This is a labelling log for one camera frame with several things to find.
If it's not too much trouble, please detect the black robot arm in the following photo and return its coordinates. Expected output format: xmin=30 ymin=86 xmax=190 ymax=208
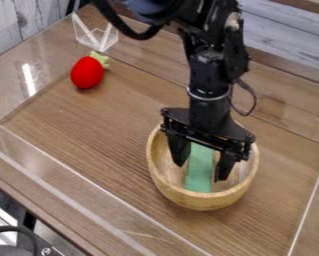
xmin=93 ymin=0 xmax=256 ymax=181

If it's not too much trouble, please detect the light wooden bowl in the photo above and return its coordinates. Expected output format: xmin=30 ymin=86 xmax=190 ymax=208
xmin=146 ymin=126 xmax=260 ymax=211

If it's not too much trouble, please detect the black cable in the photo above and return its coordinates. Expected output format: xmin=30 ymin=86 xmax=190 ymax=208
xmin=0 ymin=224 xmax=38 ymax=256

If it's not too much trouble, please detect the clear acrylic corner bracket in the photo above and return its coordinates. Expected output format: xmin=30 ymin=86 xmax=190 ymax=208
xmin=71 ymin=13 xmax=119 ymax=53

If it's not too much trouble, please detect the green rectangular block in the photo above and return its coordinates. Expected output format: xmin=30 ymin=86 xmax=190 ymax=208
xmin=185 ymin=143 xmax=214 ymax=193

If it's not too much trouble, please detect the clear acrylic tray wall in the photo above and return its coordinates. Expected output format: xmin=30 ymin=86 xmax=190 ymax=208
xmin=0 ymin=125 xmax=211 ymax=256

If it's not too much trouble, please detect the red plush strawberry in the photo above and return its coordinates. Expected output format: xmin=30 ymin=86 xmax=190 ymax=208
xmin=71 ymin=51 xmax=110 ymax=89

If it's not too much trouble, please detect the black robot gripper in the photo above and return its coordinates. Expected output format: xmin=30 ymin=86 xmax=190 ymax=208
xmin=161 ymin=89 xmax=256 ymax=182

